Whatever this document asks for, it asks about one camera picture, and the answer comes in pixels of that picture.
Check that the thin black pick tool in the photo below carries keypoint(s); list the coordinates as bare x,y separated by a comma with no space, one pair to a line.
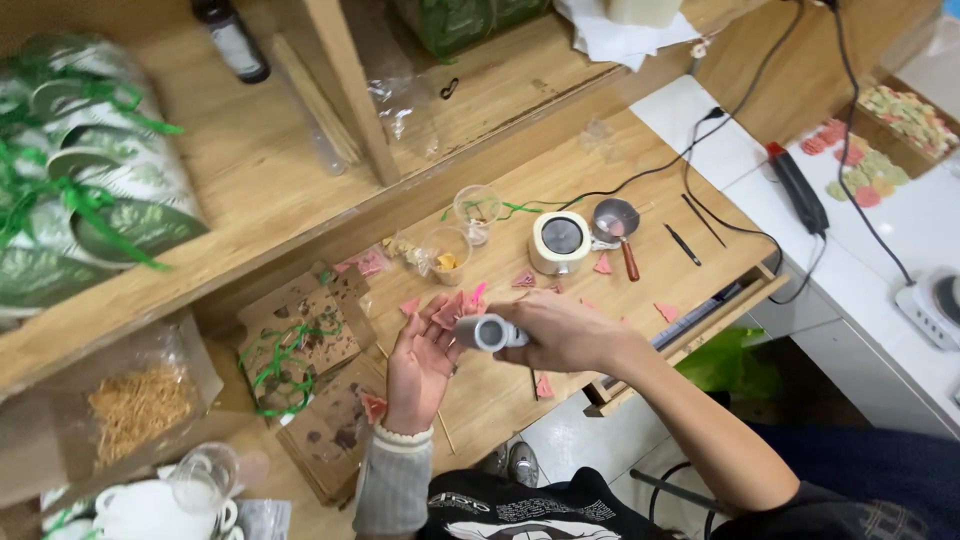
703,220

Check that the neon pink strip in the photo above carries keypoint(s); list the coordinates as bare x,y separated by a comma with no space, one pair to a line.
478,291

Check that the clear plastic cup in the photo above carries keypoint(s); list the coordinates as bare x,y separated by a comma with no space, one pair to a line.
477,211

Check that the black tweezers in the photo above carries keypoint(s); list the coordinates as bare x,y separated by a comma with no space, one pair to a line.
682,244

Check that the person's dark blue trousers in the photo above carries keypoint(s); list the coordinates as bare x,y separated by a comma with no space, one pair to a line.
870,465

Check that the bundle of wooden sticks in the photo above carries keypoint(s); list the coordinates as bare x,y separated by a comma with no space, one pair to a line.
319,105

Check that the white paper sheets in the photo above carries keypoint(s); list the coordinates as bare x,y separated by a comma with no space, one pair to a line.
622,34

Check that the white power strip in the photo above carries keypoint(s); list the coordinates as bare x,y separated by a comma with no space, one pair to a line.
930,307

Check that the crumpled clear plastic bag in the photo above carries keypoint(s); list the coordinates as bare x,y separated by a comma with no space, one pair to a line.
397,101

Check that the small black clip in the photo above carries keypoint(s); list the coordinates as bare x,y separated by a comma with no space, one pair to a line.
448,88

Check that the grey cylindrical rotary tool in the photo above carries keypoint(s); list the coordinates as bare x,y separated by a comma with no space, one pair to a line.
487,332

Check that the thin green ribbon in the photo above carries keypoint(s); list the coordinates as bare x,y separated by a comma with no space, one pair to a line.
517,207

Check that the person's right hand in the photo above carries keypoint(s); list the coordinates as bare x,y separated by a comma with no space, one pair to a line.
574,334

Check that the person's right fingers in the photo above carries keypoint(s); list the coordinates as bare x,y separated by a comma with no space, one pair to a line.
519,311

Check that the green plastic bag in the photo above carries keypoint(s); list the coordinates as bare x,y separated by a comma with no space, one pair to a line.
727,364

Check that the clear cup with yellow wax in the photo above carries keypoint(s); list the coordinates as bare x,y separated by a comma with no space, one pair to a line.
447,256

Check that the white ceramic cups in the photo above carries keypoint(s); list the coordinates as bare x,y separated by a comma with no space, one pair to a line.
150,511

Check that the white round wax heater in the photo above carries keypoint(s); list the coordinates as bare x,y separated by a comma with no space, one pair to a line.
560,241

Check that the cream wax block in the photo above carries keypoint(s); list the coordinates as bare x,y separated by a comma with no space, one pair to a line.
643,10

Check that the person's black printed shirt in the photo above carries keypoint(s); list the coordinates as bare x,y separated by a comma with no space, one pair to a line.
540,510

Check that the dark glass bottle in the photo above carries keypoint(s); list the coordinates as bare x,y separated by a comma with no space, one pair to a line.
232,39

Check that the open wooden drawer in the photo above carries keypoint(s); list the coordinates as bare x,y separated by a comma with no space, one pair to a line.
697,322

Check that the small bag of pink wax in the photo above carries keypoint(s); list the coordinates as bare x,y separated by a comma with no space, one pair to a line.
364,262

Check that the stack of stained cardboard sheets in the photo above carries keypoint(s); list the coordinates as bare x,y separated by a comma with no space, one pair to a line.
334,435

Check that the stained brown cardboard sheet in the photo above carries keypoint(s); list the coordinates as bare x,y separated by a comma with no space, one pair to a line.
304,326

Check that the clear drinking glass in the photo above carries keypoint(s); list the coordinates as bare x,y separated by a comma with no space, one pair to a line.
202,474

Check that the thin wooden stick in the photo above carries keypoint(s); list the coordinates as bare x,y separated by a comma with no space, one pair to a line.
445,432

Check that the black chair frame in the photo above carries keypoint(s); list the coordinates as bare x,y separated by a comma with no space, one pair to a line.
675,491

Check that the black heat tool red tip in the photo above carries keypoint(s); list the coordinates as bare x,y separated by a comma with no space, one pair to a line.
797,189

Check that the wooden shelf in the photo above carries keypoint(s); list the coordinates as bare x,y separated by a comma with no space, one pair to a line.
247,157

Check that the scattered pink wax pieces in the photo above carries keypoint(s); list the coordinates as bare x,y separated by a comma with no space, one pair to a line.
523,279

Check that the pink triangular wax seal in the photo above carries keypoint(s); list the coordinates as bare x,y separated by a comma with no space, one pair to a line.
450,310

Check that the plastic bag of straw filling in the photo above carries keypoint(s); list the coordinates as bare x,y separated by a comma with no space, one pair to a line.
120,409

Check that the tangled green ribbon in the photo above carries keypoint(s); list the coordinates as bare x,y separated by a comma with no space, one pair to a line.
279,369

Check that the white cabinet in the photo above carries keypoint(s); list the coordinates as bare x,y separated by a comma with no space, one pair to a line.
862,300

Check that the pile of coloured wax seals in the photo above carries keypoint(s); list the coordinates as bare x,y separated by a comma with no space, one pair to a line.
862,169

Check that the small bag of yellow wax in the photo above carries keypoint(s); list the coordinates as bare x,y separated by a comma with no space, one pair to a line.
403,247

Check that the green packet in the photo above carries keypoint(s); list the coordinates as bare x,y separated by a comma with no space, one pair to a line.
465,22

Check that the grey shoe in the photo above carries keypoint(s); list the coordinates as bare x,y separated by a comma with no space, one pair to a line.
522,462

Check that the person's left hand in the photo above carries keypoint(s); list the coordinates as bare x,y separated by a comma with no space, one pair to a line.
416,375

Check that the thin black pen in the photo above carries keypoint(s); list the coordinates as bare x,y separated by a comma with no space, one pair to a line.
534,382

